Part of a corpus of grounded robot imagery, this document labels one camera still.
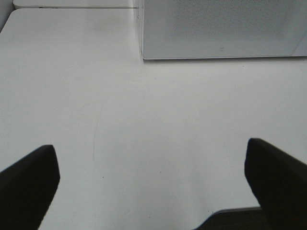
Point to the white microwave door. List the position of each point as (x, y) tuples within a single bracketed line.
[(181, 29)]

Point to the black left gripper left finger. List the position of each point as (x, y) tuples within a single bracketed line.
[(27, 189)]

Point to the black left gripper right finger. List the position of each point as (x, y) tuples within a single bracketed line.
[(279, 183)]

